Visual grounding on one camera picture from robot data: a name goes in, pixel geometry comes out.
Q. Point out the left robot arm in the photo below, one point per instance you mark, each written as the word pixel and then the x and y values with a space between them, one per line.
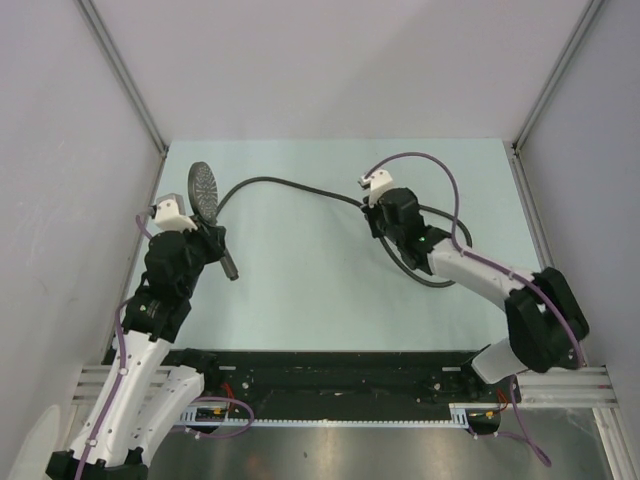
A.
pixel 125 428

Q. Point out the slotted cable duct rail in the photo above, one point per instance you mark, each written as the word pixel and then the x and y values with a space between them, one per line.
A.
pixel 453 417

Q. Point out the aluminium frame post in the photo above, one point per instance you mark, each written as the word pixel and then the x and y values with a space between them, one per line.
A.
pixel 575 41
pixel 116 63

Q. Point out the grey shower head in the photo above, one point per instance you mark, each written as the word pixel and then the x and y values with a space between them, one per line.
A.
pixel 203 199

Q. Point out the right aluminium frame post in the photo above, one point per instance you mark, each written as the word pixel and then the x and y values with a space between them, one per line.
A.
pixel 575 41

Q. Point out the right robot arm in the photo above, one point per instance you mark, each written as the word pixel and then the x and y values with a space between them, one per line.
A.
pixel 544 320

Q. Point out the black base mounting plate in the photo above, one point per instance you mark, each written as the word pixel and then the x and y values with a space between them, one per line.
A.
pixel 351 385

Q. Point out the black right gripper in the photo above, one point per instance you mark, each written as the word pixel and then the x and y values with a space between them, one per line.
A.
pixel 371 212

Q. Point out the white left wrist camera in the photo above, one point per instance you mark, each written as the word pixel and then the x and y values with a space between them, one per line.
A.
pixel 170 214

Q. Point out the left aluminium frame post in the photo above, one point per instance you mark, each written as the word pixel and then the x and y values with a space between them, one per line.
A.
pixel 116 63

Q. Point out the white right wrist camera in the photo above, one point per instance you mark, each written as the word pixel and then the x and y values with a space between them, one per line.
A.
pixel 376 183

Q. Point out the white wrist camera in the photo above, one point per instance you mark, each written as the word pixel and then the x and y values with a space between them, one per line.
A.
pixel 376 183
pixel 170 214

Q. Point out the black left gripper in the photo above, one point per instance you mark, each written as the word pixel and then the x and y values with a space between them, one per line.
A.
pixel 211 236

